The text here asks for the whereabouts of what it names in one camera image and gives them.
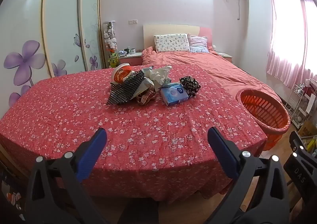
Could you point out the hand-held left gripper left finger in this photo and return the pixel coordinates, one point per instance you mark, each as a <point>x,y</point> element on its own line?
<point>90,157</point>

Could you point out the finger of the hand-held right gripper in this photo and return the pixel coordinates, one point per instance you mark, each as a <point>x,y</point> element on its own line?
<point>301,144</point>

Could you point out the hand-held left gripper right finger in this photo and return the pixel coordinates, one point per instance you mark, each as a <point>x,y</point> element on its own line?
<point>223,157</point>

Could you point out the orange plastic laundry basket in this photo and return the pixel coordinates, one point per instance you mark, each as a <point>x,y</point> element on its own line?
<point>267,115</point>

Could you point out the black mesh mat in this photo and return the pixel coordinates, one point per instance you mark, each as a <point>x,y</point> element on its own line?
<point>123,90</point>

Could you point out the dark patterned cloth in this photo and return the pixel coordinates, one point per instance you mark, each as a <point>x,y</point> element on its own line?
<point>189,85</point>

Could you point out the blue tissue pack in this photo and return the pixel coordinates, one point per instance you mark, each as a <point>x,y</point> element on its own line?
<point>173,94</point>

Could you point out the plaid cloth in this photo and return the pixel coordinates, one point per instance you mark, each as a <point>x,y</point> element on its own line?
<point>146,97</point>

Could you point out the teal sock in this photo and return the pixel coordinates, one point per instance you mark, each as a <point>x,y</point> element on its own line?
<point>166,82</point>

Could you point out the cardboard box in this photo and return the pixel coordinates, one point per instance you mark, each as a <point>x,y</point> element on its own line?
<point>308,128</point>

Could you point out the red floral tablecloth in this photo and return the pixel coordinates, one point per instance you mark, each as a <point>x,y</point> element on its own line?
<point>148,127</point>

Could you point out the dark printed cloth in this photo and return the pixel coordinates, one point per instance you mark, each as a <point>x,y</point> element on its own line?
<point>12,201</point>

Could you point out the pink duvet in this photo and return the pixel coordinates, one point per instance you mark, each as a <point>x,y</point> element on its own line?
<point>198,65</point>

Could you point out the green plush toy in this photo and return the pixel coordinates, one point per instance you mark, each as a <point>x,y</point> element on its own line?
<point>113,59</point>

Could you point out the pink curtain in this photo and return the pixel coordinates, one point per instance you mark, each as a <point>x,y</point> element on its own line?
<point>284,40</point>

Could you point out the pink nightstand with mugs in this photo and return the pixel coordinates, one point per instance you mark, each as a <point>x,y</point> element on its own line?
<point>130,59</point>

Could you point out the grey crumpled cloth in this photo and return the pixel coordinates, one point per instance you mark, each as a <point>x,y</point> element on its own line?
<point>157,74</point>

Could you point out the white mug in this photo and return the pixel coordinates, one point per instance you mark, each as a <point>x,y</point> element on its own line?
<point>132,51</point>

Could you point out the pink striped pillow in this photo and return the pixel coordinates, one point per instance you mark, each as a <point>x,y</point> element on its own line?
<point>198,44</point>

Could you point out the plush toy display tube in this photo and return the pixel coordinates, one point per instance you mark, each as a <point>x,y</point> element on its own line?
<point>110,38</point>

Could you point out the white patterned pillow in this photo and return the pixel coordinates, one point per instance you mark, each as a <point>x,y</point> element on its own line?
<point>171,43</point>

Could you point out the floral sliding-door wardrobe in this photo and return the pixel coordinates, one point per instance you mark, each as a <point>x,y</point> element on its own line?
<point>62,28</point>

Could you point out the beige and pink headboard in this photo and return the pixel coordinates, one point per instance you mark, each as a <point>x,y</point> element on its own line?
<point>171,29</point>

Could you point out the air conditioner pipe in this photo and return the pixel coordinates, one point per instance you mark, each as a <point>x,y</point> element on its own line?
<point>239,6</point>

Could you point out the white wall switch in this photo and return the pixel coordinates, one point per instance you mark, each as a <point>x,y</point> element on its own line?
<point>132,22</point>

